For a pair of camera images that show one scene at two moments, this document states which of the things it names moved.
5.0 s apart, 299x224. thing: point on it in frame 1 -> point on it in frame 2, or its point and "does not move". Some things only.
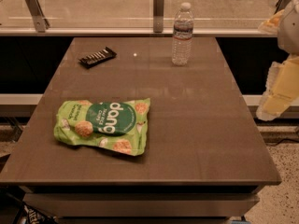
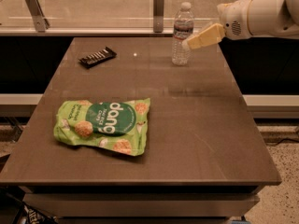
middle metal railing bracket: (158, 10) does not move
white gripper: (290, 32) -> (234, 20)
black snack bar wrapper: (97, 58) does not move
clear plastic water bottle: (182, 36) does not move
